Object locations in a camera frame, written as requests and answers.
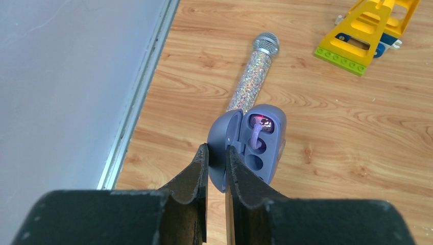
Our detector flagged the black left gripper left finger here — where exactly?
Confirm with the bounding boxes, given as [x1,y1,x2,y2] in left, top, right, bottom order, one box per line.
[12,144,208,244]

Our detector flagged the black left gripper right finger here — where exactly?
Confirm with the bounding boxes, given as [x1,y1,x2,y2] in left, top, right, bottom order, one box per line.
[226,146,415,244]

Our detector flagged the purple-grey earbud charging case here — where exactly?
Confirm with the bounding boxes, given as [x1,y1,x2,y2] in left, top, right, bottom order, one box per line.
[207,104,287,193]

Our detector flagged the purple clip earbud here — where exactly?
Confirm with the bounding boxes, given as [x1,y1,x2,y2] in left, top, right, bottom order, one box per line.
[249,114,275,150]

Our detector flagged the silver glitter microphone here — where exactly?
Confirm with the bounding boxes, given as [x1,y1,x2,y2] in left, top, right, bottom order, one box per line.
[226,32,280,113]

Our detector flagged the yellow toy block tower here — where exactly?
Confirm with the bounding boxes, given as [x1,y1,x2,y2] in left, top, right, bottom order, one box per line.
[314,1,395,76]

